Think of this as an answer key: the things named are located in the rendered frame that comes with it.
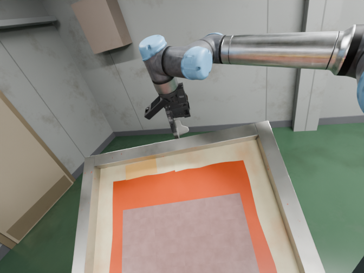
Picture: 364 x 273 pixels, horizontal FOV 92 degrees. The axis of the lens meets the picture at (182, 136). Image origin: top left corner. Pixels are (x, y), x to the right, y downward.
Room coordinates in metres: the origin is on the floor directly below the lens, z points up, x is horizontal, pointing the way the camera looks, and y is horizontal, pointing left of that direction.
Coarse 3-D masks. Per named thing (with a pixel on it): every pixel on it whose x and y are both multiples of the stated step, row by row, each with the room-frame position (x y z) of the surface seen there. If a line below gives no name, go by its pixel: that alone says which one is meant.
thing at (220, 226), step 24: (192, 168) 0.39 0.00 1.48; (216, 168) 0.37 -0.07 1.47; (240, 168) 0.35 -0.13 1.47; (192, 192) 0.33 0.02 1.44; (216, 192) 0.32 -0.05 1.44; (240, 192) 0.30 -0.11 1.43; (192, 216) 0.29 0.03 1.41; (216, 216) 0.27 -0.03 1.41; (240, 216) 0.25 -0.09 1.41; (192, 240) 0.24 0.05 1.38; (216, 240) 0.22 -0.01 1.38; (240, 240) 0.21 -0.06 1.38; (264, 240) 0.20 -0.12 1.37; (192, 264) 0.20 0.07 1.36; (216, 264) 0.19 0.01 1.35; (240, 264) 0.17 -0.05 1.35; (264, 264) 0.16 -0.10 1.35
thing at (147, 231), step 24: (120, 192) 0.40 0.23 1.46; (144, 192) 0.38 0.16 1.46; (168, 192) 0.35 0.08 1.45; (120, 216) 0.34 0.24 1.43; (144, 216) 0.32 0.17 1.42; (168, 216) 0.30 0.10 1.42; (120, 240) 0.29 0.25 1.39; (144, 240) 0.27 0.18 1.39; (168, 240) 0.26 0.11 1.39; (120, 264) 0.24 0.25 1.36; (144, 264) 0.23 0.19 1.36; (168, 264) 0.21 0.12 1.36
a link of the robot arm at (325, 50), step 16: (304, 32) 0.40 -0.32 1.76; (320, 32) 0.38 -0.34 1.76; (336, 32) 0.36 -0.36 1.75; (352, 32) 0.33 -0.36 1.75; (224, 48) 0.50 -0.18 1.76; (240, 48) 0.47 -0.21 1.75; (256, 48) 0.44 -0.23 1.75; (272, 48) 0.42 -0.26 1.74; (288, 48) 0.40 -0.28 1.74; (304, 48) 0.37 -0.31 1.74; (320, 48) 0.36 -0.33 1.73; (336, 48) 0.34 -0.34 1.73; (352, 48) 0.31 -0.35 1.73; (240, 64) 0.49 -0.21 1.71; (256, 64) 0.45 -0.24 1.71; (272, 64) 0.42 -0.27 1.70; (288, 64) 0.40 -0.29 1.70; (304, 64) 0.37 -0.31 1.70; (320, 64) 0.35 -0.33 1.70; (336, 64) 0.33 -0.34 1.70; (352, 64) 0.31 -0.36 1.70
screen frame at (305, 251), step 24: (168, 144) 0.45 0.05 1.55; (192, 144) 0.42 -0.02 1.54; (216, 144) 0.41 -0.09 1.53; (264, 144) 0.36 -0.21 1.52; (96, 168) 0.47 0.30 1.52; (96, 192) 0.41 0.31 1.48; (288, 192) 0.25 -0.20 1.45; (96, 216) 0.36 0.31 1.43; (288, 216) 0.21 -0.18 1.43; (312, 240) 0.16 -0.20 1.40; (312, 264) 0.13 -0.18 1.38
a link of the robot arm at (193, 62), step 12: (168, 48) 0.50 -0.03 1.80; (180, 48) 0.47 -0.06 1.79; (192, 48) 0.45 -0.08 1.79; (204, 48) 0.44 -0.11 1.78; (168, 60) 0.47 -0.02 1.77; (180, 60) 0.45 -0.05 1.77; (192, 60) 0.43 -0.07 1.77; (204, 60) 0.43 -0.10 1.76; (168, 72) 0.48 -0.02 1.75; (180, 72) 0.45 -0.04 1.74; (192, 72) 0.43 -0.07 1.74; (204, 72) 0.43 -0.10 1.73
